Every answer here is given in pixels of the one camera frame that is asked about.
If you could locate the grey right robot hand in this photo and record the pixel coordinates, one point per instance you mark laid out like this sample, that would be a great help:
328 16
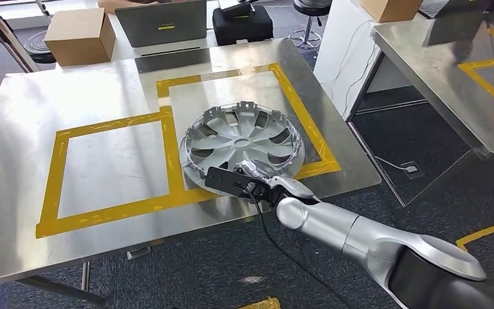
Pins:
251 168

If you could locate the grey plastic wheel cover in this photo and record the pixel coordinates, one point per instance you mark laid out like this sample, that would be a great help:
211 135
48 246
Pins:
238 136

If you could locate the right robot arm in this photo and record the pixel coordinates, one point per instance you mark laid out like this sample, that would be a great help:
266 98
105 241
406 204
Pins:
328 221

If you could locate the steel workbench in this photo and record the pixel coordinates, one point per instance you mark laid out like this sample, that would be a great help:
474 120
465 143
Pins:
102 94

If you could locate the yellow marking tape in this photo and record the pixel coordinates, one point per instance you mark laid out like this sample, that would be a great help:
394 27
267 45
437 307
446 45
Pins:
490 64
264 304
167 140
485 232

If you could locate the black carry bag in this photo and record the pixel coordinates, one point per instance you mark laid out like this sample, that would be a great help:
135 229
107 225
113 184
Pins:
242 27

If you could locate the white desk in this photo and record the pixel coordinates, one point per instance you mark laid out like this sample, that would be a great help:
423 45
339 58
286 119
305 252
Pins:
340 55

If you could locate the floor power socket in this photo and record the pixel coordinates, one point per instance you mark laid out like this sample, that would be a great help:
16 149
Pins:
412 169

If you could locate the grey laptop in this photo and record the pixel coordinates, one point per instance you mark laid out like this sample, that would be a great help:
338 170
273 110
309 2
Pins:
161 21

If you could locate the black round stool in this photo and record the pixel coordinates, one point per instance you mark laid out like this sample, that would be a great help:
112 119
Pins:
313 6

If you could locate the steel table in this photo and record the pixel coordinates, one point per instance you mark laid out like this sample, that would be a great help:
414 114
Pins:
421 76

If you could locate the cardboard box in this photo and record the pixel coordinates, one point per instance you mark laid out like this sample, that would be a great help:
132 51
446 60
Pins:
81 40
389 9

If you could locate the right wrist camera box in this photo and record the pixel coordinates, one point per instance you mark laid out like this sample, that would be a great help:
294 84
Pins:
225 181

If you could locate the chrome stanchion post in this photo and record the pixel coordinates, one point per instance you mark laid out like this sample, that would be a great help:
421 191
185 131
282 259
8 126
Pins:
8 42

